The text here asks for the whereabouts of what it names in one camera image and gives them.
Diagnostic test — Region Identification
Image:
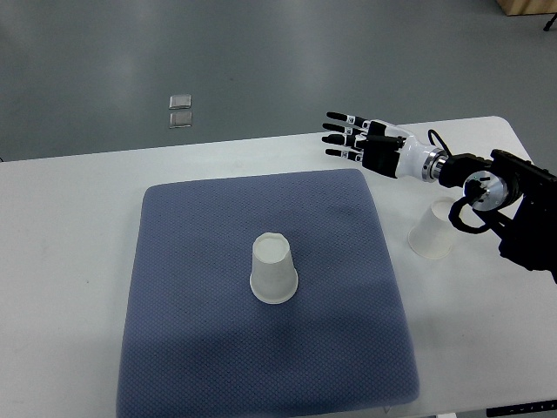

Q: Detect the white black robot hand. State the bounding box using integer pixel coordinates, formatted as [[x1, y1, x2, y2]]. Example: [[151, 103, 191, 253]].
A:
[[322, 111, 446, 180]]

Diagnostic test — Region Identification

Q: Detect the white paper cup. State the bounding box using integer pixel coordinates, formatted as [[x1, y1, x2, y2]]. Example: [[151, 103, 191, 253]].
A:
[[407, 197, 456, 260], [250, 233, 299, 305]]

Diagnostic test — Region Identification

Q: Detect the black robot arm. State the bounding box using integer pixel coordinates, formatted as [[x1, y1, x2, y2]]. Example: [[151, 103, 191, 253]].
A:
[[322, 111, 556, 274]]

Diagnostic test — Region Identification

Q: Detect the white paper cup on cushion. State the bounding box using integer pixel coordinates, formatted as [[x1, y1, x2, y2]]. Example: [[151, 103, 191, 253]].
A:
[[250, 233, 299, 305]]

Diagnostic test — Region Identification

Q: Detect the lower metal floor plate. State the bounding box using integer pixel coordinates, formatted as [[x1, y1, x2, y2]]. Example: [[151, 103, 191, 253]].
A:
[[169, 111, 192, 129]]

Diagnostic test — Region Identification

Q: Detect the metal floor plate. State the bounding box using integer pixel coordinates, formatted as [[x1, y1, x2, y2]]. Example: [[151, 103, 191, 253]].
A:
[[169, 94, 191, 110], [169, 111, 192, 129]]

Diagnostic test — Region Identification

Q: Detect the upper metal floor plate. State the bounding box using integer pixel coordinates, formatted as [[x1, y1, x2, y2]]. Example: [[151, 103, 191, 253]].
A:
[[169, 94, 191, 110]]

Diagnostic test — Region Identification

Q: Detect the wooden furniture corner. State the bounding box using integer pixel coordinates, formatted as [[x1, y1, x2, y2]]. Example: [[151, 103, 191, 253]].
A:
[[496, 0, 556, 17]]

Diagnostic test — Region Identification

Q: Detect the black tripod leg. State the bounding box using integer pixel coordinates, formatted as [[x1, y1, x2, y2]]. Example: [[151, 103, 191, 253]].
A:
[[543, 13, 557, 32]]

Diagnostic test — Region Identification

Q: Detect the blue fabric cushion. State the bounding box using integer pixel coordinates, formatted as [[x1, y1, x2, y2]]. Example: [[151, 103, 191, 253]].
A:
[[117, 169, 419, 417]]

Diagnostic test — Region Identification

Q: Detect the black table control panel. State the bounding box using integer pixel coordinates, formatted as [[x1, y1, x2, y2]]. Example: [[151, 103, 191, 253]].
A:
[[486, 400, 557, 417]]

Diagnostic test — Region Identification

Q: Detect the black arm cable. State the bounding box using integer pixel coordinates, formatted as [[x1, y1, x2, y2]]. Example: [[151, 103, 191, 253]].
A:
[[426, 129, 453, 158]]

